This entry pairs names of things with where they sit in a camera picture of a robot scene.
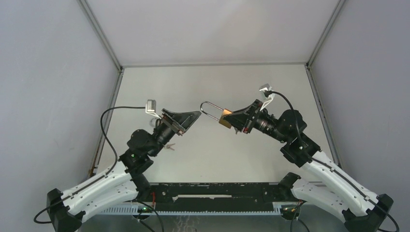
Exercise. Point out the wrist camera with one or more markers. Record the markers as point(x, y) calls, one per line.
point(267, 91)
point(150, 108)

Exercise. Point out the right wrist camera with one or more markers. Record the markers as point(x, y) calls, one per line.
point(267, 91)

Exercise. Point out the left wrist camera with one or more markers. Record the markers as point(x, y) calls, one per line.
point(150, 108)

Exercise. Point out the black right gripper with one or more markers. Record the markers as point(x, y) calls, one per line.
point(243, 117)

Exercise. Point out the short shackle brass padlock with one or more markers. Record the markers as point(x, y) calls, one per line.
point(155, 122)

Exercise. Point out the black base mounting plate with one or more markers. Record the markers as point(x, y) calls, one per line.
point(216, 197)

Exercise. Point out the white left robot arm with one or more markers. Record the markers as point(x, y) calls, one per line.
point(123, 181)

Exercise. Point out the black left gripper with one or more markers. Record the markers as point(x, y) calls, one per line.
point(179, 122)

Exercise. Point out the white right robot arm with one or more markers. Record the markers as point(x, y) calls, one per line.
point(358, 208)

